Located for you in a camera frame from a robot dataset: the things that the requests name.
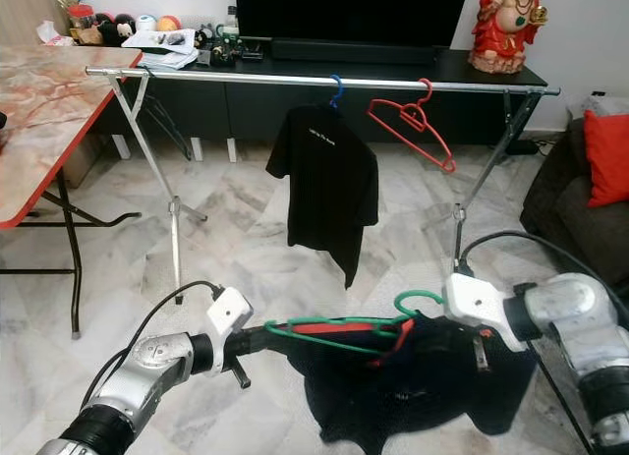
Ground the dark sofa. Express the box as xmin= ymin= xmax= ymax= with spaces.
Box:
xmin=519 ymin=116 xmax=629 ymax=289

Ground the clear plastic bottle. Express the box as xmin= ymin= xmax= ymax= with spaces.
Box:
xmin=224 ymin=6 xmax=243 ymax=41

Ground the white plastic bag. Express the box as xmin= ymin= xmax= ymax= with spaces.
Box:
xmin=563 ymin=85 xmax=629 ymax=120

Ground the light wooden cabinet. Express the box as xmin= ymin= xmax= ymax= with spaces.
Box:
xmin=0 ymin=0 xmax=65 ymax=48

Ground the red laughing buddha statue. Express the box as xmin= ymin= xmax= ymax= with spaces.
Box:
xmin=469 ymin=0 xmax=548 ymax=75

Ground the black soundbar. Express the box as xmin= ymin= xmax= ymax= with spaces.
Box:
xmin=270 ymin=37 xmax=433 ymax=65

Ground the black flat television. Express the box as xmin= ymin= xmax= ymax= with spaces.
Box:
xmin=234 ymin=0 xmax=471 ymax=48

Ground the black wire hanger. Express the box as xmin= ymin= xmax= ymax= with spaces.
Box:
xmin=143 ymin=77 xmax=194 ymax=163

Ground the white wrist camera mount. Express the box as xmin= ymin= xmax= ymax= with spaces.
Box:
xmin=204 ymin=286 xmax=255 ymax=350
xmin=442 ymin=273 xmax=512 ymax=353

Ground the marble table with red edge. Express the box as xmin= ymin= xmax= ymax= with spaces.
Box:
xmin=0 ymin=45 xmax=143 ymax=340

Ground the red cushion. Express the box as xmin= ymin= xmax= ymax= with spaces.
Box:
xmin=582 ymin=109 xmax=629 ymax=208

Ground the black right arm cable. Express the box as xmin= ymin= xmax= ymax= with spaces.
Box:
xmin=455 ymin=229 xmax=629 ymax=323

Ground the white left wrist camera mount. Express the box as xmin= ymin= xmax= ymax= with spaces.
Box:
xmin=204 ymin=286 xmax=255 ymax=350

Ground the black television console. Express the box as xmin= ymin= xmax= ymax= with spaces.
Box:
xmin=118 ymin=44 xmax=548 ymax=163

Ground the red plastic hanger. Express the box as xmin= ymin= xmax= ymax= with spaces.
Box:
xmin=367 ymin=78 xmax=459 ymax=175

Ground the red-lidded jar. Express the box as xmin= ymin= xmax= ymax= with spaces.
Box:
xmin=69 ymin=3 xmax=99 ymax=45

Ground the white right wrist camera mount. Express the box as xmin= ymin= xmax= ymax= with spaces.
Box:
xmin=442 ymin=273 xmax=512 ymax=353

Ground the black t-shirt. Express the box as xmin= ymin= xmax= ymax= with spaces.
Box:
xmin=265 ymin=103 xmax=381 ymax=289
xmin=300 ymin=313 xmax=539 ymax=451

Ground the silver metal clothes rack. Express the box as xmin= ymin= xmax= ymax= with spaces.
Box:
xmin=86 ymin=66 xmax=561 ymax=307

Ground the blue plastic hanger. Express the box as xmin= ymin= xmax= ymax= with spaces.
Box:
xmin=328 ymin=75 xmax=347 ymax=109

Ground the green plastic hanger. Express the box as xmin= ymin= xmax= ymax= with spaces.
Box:
xmin=263 ymin=290 xmax=448 ymax=356

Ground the pink tissue pack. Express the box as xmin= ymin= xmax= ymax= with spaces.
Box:
xmin=36 ymin=21 xmax=75 ymax=46

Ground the white paper stack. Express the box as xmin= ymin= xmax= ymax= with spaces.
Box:
xmin=133 ymin=28 xmax=200 ymax=71

